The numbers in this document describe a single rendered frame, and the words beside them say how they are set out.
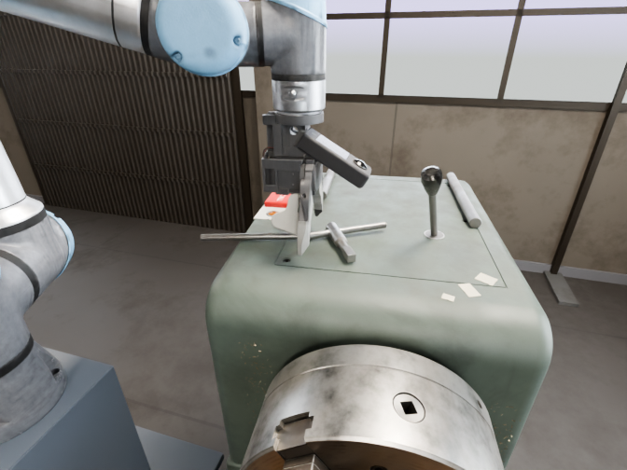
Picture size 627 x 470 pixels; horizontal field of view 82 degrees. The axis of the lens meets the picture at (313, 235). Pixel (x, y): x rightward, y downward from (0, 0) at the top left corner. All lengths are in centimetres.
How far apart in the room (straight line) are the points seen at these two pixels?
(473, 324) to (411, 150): 239
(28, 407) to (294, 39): 60
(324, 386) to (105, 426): 42
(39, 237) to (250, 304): 34
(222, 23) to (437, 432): 42
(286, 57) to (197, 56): 17
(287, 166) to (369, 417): 34
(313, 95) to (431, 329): 35
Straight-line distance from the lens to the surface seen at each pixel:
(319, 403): 42
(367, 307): 50
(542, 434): 214
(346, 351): 46
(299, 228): 53
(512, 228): 311
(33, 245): 68
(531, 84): 282
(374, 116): 281
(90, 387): 69
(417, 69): 274
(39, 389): 66
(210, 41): 36
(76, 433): 70
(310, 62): 51
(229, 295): 54
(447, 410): 44
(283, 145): 55
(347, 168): 52
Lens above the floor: 156
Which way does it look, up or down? 28 degrees down
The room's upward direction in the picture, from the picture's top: straight up
